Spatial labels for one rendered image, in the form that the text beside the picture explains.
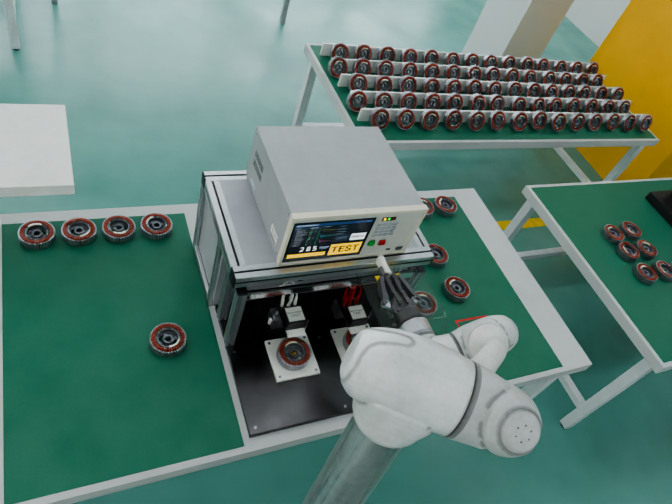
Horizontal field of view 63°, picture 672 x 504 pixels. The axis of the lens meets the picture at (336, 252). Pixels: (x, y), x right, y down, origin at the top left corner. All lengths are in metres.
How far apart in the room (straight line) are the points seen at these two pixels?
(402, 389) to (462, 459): 2.02
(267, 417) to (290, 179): 0.72
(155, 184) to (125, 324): 1.62
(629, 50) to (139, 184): 3.83
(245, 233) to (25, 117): 0.71
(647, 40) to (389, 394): 4.48
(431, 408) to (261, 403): 0.97
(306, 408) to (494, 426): 1.00
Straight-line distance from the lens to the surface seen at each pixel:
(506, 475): 2.95
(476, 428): 0.90
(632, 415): 3.62
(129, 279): 2.00
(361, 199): 1.61
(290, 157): 1.66
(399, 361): 0.86
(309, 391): 1.82
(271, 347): 1.86
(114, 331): 1.88
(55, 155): 1.74
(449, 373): 0.88
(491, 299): 2.39
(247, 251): 1.64
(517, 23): 5.33
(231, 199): 1.77
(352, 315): 1.90
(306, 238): 1.56
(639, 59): 5.11
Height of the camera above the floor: 2.35
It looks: 46 degrees down
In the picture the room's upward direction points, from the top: 23 degrees clockwise
